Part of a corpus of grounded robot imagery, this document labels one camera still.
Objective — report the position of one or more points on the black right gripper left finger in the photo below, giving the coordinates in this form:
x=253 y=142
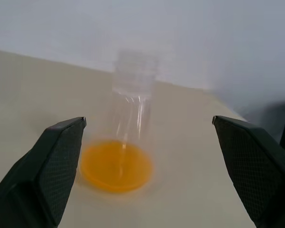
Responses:
x=38 y=175

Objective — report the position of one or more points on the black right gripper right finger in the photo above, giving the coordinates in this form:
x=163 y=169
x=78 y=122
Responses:
x=256 y=171

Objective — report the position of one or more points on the clear bottle with orange liquid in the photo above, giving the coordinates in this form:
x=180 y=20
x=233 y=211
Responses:
x=123 y=142

